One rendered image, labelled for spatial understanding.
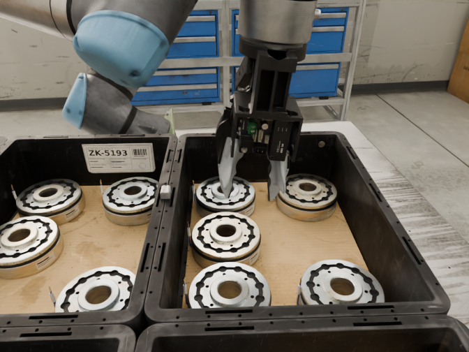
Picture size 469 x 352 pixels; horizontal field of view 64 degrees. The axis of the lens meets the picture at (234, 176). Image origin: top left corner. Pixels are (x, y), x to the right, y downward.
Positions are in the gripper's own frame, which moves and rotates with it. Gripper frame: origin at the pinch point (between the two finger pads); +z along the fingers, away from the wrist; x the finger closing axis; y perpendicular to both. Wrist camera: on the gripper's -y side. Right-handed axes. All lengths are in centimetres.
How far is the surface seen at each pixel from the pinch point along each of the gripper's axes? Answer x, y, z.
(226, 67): 1, -193, 41
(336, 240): 14.9, -1.3, 9.7
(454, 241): 46, -15, 20
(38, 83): -150, -263, 88
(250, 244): 0.9, 2.6, 7.8
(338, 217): 16.6, -7.0, 9.6
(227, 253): -2.3, 4.4, 8.1
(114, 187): -21.9, -12.7, 10.4
